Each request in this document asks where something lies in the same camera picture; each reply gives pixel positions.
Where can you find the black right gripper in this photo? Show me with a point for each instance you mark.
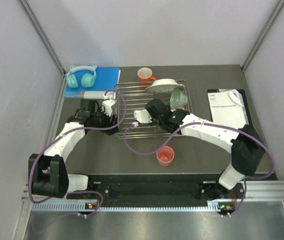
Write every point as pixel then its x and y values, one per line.
pixel 168 106

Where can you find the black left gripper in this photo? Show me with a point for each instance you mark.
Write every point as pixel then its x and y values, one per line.
pixel 110 128

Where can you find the mint green ceramic bowl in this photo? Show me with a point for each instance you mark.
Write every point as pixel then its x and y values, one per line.
pixel 178 99

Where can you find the white ceramic plate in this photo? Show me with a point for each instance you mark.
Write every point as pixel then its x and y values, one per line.
pixel 163 86

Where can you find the pink plastic cup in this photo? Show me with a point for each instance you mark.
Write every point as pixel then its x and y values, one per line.
pixel 165 156

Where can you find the steel wire dish rack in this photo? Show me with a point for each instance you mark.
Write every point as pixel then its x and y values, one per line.
pixel 135 98

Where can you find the orange ceramic mug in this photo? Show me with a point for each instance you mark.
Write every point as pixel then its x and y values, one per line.
pixel 145 74

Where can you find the orange bowl white inside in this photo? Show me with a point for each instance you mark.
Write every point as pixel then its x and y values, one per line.
pixel 183 108

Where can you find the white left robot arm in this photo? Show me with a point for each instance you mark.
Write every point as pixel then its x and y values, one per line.
pixel 47 171

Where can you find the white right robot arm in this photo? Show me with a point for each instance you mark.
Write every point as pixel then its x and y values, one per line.
pixel 243 144

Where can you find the teal cat-ear headphones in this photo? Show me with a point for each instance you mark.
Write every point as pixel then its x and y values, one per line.
pixel 88 77

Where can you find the white instruction booklet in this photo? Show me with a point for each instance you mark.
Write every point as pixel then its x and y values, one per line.
pixel 228 110

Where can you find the black clipboard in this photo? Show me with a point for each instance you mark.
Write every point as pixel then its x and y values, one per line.
pixel 244 112

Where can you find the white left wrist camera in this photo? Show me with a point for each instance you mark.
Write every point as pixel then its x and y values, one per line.
pixel 109 103

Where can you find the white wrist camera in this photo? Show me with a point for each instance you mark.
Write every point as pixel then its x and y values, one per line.
pixel 141 117
pixel 109 103

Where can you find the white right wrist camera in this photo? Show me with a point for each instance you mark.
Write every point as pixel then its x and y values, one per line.
pixel 141 117

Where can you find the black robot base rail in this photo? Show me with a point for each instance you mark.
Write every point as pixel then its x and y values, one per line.
pixel 158 190

